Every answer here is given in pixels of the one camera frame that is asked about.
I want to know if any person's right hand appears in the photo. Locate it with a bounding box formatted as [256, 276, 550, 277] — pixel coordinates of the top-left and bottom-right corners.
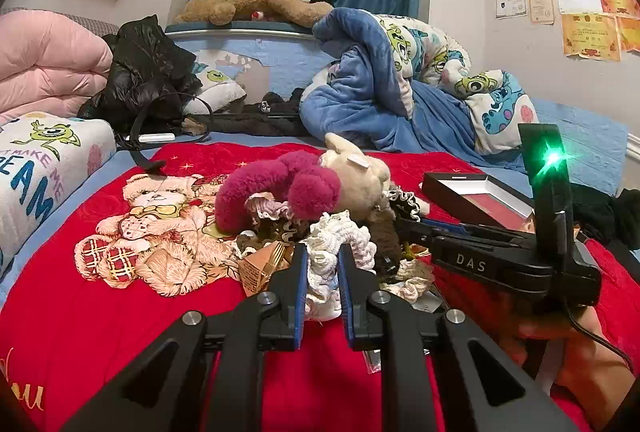
[515, 309, 638, 430]

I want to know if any magenta plush toy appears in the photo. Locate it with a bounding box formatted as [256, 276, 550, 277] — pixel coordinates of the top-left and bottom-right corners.
[215, 151, 342, 235]

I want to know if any pink quilt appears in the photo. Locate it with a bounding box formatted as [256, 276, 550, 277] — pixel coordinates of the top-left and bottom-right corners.
[0, 10, 115, 115]

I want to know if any white cartoon print pillow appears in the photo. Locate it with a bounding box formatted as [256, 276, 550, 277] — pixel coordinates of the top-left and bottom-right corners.
[0, 112, 118, 273]

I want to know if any red bear print blanket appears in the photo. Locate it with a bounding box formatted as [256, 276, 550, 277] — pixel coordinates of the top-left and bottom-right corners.
[0, 142, 640, 432]

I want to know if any monster print pillow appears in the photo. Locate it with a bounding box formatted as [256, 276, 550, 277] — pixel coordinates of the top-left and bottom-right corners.
[182, 52, 247, 115]

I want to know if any black clothing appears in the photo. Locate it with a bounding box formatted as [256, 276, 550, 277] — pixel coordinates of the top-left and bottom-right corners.
[210, 89, 311, 138]

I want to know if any orange pyramid packet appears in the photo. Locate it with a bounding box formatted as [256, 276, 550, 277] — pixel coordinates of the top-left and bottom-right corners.
[237, 242, 296, 297]

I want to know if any dark brown fuzzy scrunchie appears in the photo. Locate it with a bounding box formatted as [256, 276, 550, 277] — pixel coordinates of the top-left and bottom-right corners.
[370, 212, 406, 273]

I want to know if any blue monster print quilt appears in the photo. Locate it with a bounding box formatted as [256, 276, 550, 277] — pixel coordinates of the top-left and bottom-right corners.
[299, 7, 541, 158]

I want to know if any clear plastic packet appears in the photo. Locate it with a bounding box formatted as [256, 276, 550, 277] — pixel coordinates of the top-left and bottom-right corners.
[367, 287, 446, 372]

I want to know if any black cloth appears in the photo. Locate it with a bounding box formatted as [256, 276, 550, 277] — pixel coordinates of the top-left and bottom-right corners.
[570, 184, 640, 248]

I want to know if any black strap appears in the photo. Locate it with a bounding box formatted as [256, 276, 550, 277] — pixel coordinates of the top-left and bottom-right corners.
[117, 94, 213, 173]

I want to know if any white ruffled scrunchie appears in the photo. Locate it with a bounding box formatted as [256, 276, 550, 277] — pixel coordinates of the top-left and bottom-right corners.
[302, 211, 378, 320]

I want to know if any row of wall certificates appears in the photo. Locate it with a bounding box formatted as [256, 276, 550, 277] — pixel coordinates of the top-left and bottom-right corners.
[495, 0, 640, 63]

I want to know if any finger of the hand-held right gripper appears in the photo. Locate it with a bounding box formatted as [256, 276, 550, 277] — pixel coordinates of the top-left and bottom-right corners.
[394, 211, 532, 259]

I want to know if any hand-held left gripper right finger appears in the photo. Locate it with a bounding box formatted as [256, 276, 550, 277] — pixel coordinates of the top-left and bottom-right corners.
[336, 244, 581, 432]

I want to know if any black box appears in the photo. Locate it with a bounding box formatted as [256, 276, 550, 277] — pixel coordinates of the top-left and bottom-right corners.
[421, 172, 538, 233]

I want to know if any blue bed headboard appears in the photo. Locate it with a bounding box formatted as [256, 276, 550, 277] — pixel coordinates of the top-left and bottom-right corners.
[164, 22, 336, 105]

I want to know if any pink frilled scrunchie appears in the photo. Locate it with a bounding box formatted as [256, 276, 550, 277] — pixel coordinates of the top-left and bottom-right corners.
[245, 192, 293, 225]

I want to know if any black cable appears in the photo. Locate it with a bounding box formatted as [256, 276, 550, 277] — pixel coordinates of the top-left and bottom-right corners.
[565, 307, 633, 368]

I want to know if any beige plush toy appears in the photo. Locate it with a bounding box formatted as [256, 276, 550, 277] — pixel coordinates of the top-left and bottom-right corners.
[320, 132, 393, 213]

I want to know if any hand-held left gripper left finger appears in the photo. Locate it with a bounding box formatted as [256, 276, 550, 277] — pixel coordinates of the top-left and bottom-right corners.
[60, 243, 308, 432]

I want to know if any black and white frilled scrunchie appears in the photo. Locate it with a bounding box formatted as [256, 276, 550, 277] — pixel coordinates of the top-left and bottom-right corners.
[387, 189, 431, 220]

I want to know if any black puffer jacket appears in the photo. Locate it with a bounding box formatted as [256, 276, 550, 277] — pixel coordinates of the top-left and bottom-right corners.
[77, 14, 203, 120]

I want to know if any large brown plush bear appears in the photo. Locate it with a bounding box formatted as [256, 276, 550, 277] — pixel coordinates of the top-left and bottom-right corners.
[173, 0, 335, 29]

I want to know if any cream ruffled scrunchie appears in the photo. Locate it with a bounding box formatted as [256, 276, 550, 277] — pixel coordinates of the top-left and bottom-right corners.
[385, 257, 436, 303]

